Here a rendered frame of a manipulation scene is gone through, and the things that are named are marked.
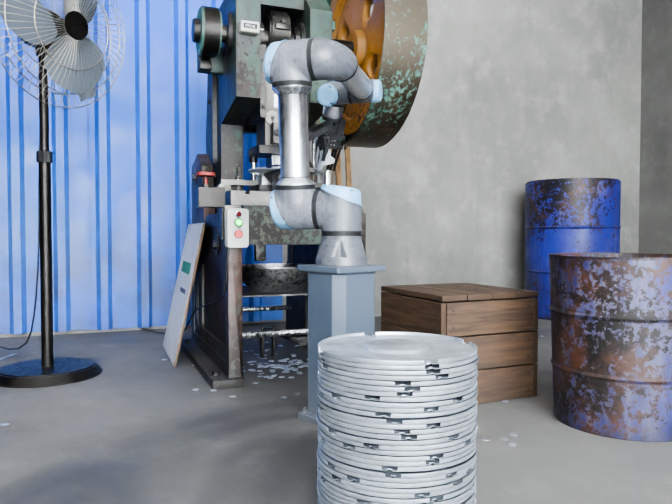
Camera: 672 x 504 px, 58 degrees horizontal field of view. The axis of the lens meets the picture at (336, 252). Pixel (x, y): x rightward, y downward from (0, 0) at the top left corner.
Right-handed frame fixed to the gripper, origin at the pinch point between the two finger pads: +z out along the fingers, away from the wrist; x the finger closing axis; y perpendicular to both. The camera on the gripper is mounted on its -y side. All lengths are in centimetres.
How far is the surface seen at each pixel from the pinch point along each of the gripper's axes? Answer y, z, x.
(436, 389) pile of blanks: -34, -11, -142
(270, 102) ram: -14.4, -17.7, 24.3
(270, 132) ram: -14.4, -7.1, 19.3
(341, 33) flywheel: 28, -43, 65
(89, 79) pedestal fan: -80, -15, 50
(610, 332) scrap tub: 42, 4, -112
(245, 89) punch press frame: -25.6, -22.3, 21.9
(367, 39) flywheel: 27, -45, 34
